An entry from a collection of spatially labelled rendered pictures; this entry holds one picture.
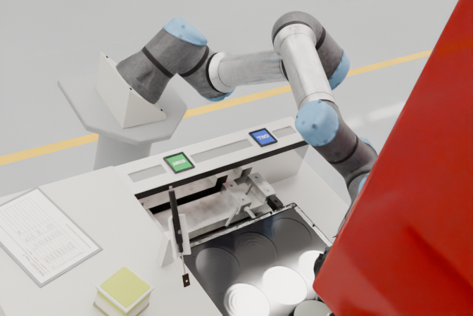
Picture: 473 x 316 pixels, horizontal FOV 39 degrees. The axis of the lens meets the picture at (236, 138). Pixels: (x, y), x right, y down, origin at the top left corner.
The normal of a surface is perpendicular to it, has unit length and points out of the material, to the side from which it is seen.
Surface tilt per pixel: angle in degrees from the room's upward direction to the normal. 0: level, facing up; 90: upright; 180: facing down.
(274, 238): 0
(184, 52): 76
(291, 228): 0
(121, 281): 0
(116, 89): 90
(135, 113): 90
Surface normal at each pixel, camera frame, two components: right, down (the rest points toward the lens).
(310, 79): -0.24, -0.72
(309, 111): -0.62, -0.55
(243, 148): 0.24, -0.75
